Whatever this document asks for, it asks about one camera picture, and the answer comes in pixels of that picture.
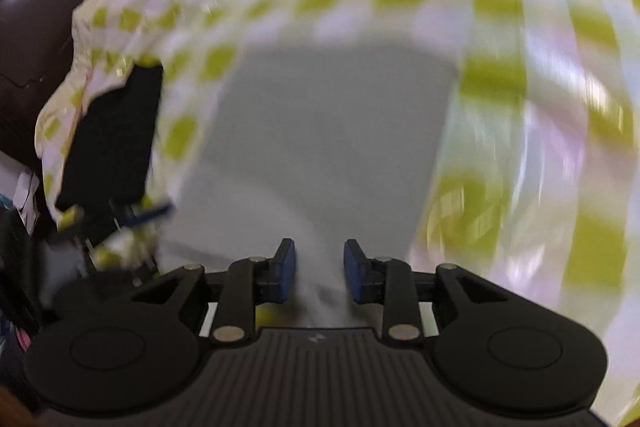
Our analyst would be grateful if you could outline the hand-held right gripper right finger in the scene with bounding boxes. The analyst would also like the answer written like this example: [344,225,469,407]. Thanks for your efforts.
[343,238,512,345]

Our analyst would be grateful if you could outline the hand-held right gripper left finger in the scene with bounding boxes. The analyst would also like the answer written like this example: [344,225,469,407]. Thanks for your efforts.
[131,237,298,347]

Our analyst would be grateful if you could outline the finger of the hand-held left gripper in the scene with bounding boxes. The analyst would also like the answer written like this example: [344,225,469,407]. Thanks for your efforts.
[112,199,177,233]

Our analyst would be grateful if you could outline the black cloth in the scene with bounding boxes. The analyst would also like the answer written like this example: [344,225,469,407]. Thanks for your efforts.
[54,62,166,215]

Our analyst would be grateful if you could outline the light grey pants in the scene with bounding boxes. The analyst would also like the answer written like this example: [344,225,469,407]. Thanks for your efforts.
[157,42,462,333]

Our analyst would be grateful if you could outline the dark brown headboard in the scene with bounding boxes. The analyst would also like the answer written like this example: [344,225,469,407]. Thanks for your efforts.
[0,0,187,168]

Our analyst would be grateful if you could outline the checkered printed blanket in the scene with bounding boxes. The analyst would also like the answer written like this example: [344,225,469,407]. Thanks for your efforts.
[35,0,640,425]

